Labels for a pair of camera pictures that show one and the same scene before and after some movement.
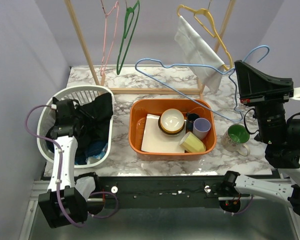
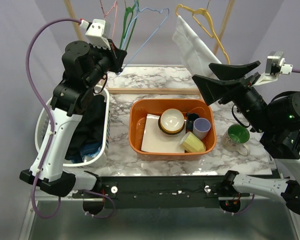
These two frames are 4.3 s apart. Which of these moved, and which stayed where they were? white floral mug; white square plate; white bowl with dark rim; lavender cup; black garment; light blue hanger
Moved: black garment; light blue hanger
Stayed: white bowl with dark rim; lavender cup; white square plate; white floral mug
